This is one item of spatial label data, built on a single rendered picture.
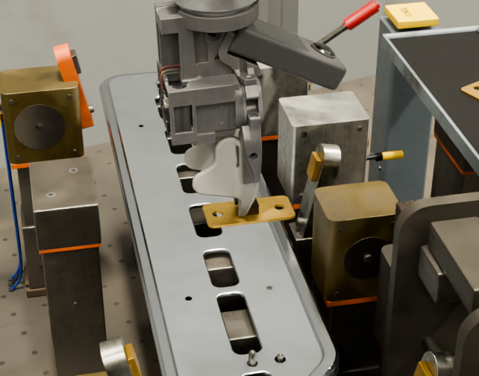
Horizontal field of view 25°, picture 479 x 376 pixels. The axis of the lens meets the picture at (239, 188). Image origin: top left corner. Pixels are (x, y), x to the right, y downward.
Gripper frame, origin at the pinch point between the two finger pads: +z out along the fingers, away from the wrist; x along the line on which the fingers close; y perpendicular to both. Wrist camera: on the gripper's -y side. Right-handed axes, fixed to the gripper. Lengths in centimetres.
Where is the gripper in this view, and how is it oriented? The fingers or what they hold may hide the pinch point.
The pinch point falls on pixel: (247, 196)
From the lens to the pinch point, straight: 102.4
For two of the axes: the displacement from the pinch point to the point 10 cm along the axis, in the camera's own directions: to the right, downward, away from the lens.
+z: 0.3, 8.4, 5.4
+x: 2.1, 5.3, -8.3
